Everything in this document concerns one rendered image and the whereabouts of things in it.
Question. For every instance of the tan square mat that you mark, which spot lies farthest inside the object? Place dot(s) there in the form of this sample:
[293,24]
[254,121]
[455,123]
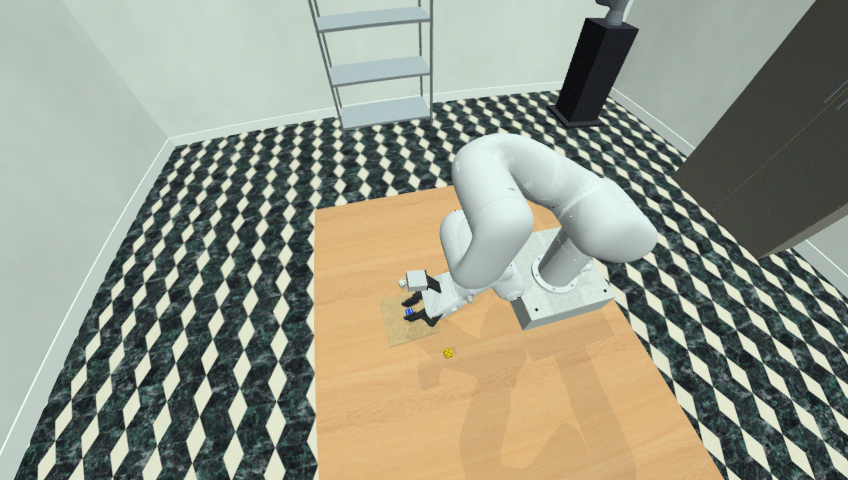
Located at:
[399,330]

